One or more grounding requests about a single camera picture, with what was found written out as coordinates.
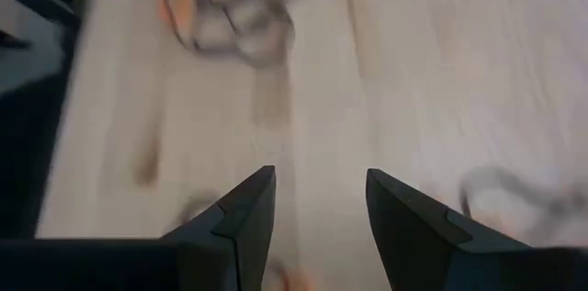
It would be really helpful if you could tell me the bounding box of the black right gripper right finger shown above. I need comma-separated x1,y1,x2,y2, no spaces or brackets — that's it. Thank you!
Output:
366,168,529,291

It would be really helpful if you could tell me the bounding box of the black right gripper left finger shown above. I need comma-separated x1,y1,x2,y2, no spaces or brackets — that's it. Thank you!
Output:
160,164,277,291

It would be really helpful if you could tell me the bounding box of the dark purple rubber band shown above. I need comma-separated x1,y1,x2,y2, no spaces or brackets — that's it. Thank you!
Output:
169,189,221,232
183,0,322,70
458,165,588,246

